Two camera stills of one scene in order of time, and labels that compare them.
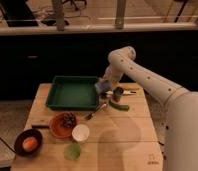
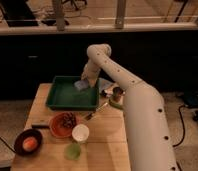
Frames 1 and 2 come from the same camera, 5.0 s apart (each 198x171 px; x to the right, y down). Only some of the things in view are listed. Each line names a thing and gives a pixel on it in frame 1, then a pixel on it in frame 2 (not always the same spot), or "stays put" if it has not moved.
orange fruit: x=29 y=144 stays put
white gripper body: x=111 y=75 to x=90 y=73
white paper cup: x=80 y=132 stays put
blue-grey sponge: x=102 y=85 to x=81 y=84
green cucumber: x=118 y=106 stays put
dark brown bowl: x=18 y=142 stays put
